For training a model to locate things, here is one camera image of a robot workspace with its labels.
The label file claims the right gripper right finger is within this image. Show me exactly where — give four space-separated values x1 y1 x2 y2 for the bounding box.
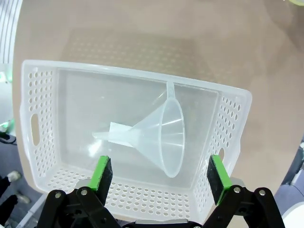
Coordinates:
201 154 285 228

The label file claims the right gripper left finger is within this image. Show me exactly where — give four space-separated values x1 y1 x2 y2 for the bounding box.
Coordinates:
30 155 119 228

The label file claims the clear plastic funnel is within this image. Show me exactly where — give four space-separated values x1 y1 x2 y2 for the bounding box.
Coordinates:
92 81 185 178

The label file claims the white perforated plastic basket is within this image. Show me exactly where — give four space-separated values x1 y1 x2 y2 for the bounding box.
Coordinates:
19 59 253 223

